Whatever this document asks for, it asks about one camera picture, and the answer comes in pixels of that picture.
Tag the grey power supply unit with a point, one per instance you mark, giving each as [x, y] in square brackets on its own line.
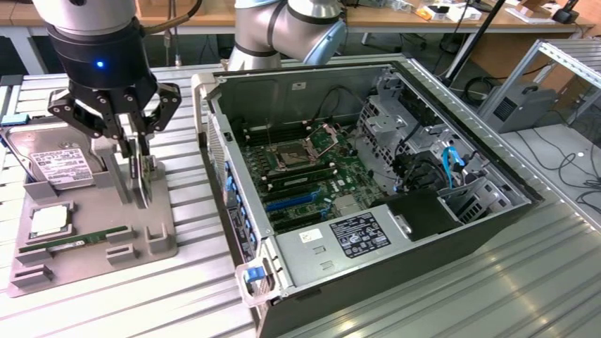
[309, 264]

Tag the aluminium profile frame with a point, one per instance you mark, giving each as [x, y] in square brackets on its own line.
[513, 74]

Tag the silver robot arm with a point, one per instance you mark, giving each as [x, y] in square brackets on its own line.
[83, 14]

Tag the green motherboard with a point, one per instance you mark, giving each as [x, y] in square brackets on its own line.
[361, 179]

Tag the metal disk bay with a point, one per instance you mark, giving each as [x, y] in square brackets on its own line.
[474, 200]

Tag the black tripod pole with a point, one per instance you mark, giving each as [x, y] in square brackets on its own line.
[475, 38]

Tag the open black PC case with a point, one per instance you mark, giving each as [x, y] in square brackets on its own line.
[398, 281]

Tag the silver CPU chip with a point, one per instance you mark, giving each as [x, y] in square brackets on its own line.
[50, 221]

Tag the white device box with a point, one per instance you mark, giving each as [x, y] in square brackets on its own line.
[435, 12]

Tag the silver hard disk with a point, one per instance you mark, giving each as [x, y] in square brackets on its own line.
[55, 167]

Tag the CPU socket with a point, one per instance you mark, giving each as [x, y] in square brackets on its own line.
[293, 156]

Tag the black corner bracket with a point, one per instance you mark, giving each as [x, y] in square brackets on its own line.
[9, 81]

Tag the thin locking lever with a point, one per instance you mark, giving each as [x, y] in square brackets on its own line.
[269, 135]

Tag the black plastic shroud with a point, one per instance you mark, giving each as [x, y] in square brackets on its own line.
[417, 214]

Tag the wooden box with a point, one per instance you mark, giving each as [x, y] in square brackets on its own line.
[154, 7]

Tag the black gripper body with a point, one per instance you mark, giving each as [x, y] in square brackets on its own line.
[102, 60]

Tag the brown cardboard box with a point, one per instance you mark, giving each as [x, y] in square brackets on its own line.
[534, 8]

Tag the metal socket cover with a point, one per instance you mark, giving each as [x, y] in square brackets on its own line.
[323, 135]

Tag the green RAM stick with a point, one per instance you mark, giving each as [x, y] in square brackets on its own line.
[93, 236]

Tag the black chair base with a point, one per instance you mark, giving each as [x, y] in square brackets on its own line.
[413, 42]

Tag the blue case latch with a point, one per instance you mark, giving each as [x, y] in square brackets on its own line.
[253, 274]

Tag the white carton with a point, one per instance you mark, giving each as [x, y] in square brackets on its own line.
[465, 14]

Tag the silver chipset heatsink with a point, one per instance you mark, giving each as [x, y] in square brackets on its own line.
[346, 205]

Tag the black RAM stick with label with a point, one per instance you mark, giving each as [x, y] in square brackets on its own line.
[299, 179]

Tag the black RAM slot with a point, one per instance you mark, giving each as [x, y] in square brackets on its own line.
[278, 139]
[293, 171]
[277, 131]

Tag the small orange box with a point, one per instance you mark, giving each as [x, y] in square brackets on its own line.
[419, 13]

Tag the grey parts rack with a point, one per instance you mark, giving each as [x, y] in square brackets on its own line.
[89, 222]

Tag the perforated metal drive cage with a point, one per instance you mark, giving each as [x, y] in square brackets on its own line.
[382, 155]

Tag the blue disk caddy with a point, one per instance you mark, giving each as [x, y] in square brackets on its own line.
[13, 119]

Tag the black expansion slot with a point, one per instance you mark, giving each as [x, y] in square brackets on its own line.
[283, 195]
[299, 220]

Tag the graphics card with metal bracket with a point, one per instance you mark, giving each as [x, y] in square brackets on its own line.
[142, 186]

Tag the blue expansion slot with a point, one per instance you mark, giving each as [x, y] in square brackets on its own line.
[290, 201]

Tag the grey controller box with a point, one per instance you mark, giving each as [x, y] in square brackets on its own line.
[530, 109]

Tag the long wooden desk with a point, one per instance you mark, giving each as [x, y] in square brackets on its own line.
[385, 22]

